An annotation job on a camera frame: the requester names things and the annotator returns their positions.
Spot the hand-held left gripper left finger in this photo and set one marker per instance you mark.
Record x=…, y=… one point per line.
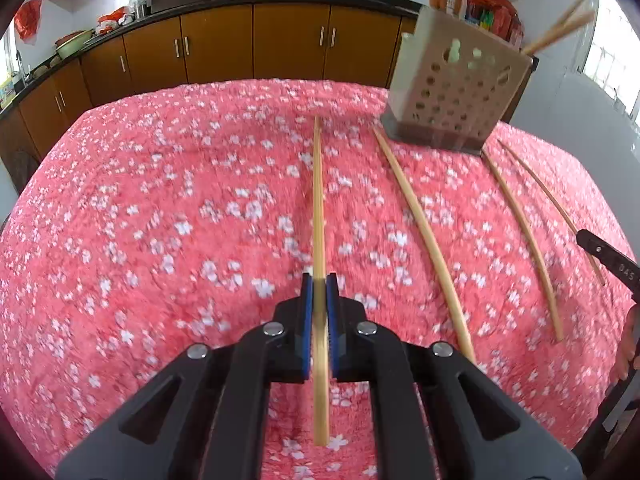
x=306, y=330

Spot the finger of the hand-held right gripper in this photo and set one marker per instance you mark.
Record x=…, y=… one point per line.
x=595, y=246

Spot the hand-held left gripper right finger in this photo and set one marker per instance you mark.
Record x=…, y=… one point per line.
x=334, y=330

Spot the beige perforated chopstick holder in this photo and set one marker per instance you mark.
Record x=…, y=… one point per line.
x=450, y=90

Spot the person's right hand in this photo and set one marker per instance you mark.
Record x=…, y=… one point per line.
x=627, y=345

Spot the red floral tablecloth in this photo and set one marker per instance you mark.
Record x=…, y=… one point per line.
x=175, y=210

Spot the wooden lower cabinets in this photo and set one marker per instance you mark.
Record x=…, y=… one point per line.
x=215, y=45

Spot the red and white plastic bag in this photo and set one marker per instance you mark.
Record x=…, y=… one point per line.
x=115, y=19

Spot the green basin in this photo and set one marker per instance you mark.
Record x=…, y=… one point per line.
x=74, y=44

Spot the clear plastic bag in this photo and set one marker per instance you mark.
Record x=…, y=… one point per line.
x=140, y=1

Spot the yellow detergent bottle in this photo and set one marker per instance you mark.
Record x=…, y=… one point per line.
x=7, y=91

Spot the metal faucet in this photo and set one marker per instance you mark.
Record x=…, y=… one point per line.
x=20, y=65

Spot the window with white frame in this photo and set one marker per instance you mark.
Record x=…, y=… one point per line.
x=612, y=50

